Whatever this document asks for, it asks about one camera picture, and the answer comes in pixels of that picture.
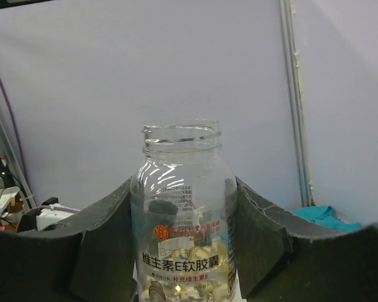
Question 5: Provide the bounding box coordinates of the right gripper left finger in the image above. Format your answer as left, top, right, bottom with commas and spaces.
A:
0, 182, 135, 301

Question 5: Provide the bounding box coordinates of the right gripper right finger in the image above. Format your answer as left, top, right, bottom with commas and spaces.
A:
235, 181, 378, 301

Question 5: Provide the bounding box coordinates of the clear vitamin pill bottle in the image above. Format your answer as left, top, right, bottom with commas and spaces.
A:
130, 120, 238, 301

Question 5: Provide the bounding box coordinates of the teal shirt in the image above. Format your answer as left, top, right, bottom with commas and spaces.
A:
291, 206, 361, 232

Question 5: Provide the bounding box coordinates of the aluminium frame post left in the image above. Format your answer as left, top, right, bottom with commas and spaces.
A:
277, 0, 313, 207

